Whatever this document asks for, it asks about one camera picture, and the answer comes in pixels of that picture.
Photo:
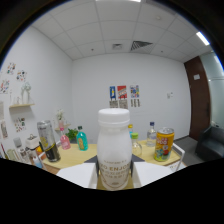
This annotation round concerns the wooden wall shelf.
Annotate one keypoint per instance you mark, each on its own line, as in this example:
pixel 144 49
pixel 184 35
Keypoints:
pixel 21 105

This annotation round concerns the white vase with flowers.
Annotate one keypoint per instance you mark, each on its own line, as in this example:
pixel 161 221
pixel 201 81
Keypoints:
pixel 60 118

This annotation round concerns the brown door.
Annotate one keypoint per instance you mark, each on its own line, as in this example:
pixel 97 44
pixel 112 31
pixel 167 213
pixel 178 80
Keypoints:
pixel 197 100

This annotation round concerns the clear bottle green cap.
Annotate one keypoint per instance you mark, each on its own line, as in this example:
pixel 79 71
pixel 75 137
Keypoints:
pixel 136 145

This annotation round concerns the ceiling air vent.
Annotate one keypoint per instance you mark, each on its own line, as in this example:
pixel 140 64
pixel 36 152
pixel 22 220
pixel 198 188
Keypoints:
pixel 141 45

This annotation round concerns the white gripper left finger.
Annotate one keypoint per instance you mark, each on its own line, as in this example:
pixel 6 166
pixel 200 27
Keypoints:
pixel 80 175

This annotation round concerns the white kitchen appliance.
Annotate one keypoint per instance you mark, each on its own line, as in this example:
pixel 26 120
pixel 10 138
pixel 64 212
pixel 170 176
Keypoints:
pixel 32 142

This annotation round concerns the green potted plant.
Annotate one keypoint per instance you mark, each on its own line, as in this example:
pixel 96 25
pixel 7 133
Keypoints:
pixel 71 134

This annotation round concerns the blue wall poster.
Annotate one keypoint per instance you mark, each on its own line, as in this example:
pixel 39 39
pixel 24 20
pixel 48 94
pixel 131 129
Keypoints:
pixel 113 92

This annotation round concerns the ceiling light panel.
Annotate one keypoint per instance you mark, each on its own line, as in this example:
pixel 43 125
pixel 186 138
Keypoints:
pixel 203 38

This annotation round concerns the teal liquid bottle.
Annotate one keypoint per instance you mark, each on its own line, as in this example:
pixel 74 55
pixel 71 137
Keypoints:
pixel 82 141

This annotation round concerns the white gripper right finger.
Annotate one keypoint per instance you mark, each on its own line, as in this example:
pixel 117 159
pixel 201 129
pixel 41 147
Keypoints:
pixel 150 173

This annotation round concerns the black and yellow can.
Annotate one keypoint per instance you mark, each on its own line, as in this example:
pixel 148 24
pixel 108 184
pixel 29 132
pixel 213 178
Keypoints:
pixel 49 141

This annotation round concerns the yellow cartoon print can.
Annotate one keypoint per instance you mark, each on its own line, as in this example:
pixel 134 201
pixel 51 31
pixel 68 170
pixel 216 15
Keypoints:
pixel 164 145

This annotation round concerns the white and blue cup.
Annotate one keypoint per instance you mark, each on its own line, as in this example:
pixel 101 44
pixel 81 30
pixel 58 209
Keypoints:
pixel 37 162

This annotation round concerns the red wall poster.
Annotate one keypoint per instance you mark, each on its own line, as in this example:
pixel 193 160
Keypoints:
pixel 122 92

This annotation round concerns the colourful wall poster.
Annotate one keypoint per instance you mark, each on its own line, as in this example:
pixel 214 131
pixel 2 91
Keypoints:
pixel 134 91

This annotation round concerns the pink liquid bottle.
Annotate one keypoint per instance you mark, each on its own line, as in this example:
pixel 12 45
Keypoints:
pixel 65 141

